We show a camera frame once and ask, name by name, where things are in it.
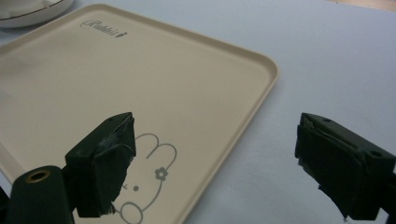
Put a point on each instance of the white bowl with dark rim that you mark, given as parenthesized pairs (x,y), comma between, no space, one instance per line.
(28,12)

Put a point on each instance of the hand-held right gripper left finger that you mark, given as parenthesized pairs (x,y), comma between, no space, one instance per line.
(99,165)

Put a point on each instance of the beige tray with rabbit print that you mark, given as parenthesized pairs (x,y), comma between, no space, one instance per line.
(124,90)

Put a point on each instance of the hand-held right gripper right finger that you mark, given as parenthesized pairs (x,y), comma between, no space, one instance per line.
(342,165)

